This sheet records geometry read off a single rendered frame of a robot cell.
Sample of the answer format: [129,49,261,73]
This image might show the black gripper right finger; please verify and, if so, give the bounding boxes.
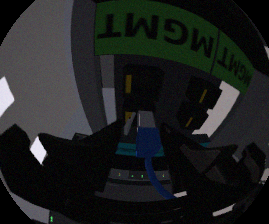
[159,123,238,194]

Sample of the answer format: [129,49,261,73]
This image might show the blue cable with plug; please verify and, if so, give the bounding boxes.
[123,111,177,200]

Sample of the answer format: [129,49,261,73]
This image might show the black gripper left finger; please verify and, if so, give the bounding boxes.
[37,119,122,193]

